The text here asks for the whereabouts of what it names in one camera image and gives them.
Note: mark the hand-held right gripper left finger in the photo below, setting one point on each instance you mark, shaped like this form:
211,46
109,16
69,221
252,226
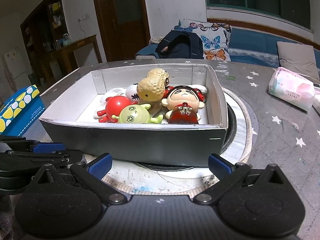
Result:
100,166

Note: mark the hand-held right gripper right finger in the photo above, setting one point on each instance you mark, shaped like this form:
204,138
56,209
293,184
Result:
221,166

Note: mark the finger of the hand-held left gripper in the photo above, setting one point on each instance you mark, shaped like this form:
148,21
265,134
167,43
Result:
37,158
48,147

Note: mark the grey cardboard box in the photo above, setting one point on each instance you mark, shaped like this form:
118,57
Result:
137,142

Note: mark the red round toy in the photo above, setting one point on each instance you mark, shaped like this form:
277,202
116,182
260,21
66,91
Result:
116,107

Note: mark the green round toy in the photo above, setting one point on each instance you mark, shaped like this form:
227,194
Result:
133,115

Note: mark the red dress doll figure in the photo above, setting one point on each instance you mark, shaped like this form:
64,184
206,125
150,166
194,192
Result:
182,100

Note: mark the tan peanut toy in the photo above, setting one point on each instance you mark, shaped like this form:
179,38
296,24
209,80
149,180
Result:
152,85

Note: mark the pale blue container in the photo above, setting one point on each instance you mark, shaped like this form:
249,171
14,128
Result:
66,40

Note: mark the blue dotted tissue box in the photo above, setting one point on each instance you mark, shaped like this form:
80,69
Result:
22,110

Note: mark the white plush toy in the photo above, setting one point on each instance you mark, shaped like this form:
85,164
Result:
131,92

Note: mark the white fridge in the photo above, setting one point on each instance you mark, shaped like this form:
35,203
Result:
13,67

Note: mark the wooden side table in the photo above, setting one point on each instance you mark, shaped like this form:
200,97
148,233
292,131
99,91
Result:
80,50

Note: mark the pink tissue pack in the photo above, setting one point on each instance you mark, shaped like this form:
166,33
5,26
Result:
291,87
317,97

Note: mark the dark wooden shelf cabinet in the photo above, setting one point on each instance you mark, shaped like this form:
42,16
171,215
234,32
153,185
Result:
40,30

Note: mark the blue sofa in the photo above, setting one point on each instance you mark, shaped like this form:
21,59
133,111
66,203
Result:
252,45

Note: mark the butterfly print pillow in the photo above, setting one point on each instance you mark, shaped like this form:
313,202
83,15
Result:
212,40

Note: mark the dark backpack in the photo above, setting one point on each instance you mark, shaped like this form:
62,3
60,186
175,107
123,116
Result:
178,46

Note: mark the grey pillow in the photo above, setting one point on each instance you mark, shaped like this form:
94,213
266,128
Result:
297,56

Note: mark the brown wooden door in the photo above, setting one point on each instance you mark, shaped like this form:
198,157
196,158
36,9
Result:
122,20

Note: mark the white wall socket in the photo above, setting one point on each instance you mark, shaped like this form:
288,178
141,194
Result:
82,18

